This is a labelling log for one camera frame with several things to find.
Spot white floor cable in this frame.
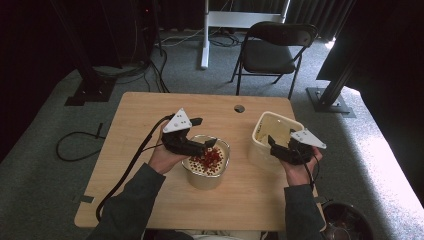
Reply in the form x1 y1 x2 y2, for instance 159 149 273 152
155 27 208 48

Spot hand-held gripper black cable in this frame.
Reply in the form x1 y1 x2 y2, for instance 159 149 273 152
95 114 176 223
298 149 322 194

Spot person's left hand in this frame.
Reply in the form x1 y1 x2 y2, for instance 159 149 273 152
147 121 190 175

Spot dark curtain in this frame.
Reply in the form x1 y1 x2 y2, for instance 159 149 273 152
287 0 356 42

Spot left hand-held gripper black cable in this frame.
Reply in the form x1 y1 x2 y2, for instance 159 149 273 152
95 114 176 223

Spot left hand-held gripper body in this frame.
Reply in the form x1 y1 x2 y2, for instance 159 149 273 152
161 107 205 158

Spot cream perforated strainer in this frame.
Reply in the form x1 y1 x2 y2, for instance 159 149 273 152
187 137 230 177

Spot black metal stand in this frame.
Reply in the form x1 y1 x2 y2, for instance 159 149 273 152
49 0 118 107
305 0 357 119

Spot steel pot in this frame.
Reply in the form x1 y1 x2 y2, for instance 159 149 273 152
181 134 231 191

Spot bundle of black cables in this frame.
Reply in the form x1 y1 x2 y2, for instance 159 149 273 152
93 19 172 94

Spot white desk frame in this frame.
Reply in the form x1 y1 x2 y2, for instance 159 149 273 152
200 0 291 70

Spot person's light clothing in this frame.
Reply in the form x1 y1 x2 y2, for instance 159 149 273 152
179 229 265 240

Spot red chopped food pieces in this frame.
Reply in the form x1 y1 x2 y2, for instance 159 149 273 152
199 146 224 168

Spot right hand-held gripper black cable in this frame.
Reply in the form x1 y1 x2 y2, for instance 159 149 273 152
298 149 322 194

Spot dark round bucket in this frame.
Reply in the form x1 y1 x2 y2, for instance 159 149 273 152
320 201 375 240

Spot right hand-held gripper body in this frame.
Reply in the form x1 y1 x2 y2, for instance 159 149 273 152
269 128 327 166

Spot cream plastic bin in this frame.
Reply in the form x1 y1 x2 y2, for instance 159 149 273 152
246 110 305 173

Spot black looped floor cable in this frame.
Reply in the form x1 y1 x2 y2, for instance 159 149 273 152
55 122 107 163

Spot person's right hand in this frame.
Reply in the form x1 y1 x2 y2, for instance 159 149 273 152
280 147 324 187

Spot black folding chair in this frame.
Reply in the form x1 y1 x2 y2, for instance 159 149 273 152
230 21 319 100

